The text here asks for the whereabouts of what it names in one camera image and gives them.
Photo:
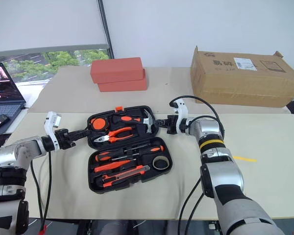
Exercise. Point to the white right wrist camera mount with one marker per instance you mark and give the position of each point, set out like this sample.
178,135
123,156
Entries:
182,110

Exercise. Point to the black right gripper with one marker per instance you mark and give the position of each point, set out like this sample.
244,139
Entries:
172,126

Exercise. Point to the orange snap-off utility knife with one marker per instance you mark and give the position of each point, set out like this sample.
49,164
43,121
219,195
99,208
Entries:
127,172

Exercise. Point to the black laptop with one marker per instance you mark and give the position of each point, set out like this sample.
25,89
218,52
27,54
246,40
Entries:
2,98

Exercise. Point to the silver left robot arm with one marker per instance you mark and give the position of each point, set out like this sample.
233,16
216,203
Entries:
14,151

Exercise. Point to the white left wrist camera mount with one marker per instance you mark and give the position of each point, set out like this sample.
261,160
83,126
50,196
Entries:
52,132

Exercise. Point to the black orange utility knife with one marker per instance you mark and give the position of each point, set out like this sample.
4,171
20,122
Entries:
112,182

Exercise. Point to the red foam block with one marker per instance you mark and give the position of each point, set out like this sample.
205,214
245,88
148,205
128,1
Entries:
123,86
116,69

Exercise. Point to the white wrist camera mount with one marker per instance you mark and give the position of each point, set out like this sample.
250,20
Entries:
52,132
182,110

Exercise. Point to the orange tester screwdriver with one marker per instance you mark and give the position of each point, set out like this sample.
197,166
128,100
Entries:
110,166

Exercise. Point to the black electrical tape roll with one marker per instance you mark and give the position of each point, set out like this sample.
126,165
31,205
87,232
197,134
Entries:
155,166

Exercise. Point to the black plastic tool case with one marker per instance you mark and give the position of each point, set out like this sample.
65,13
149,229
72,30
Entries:
127,186

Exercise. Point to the large brown cardboard box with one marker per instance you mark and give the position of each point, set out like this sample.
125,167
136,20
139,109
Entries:
242,83

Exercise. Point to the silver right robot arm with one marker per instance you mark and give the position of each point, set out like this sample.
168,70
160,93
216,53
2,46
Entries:
218,166

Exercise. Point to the grey window blind rail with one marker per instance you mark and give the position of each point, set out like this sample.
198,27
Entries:
49,47

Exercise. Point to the orange black tape measure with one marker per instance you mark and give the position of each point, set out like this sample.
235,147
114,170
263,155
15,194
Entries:
99,124

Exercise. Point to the dark window frame post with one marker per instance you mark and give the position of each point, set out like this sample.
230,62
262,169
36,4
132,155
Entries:
105,27

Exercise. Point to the yellow tape strip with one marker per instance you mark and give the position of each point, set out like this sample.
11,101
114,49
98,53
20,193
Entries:
245,159

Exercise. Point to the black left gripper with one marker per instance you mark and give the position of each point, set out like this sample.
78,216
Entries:
63,139

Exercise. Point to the dark rounded shape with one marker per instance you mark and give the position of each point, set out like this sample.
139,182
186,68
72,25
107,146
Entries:
116,228

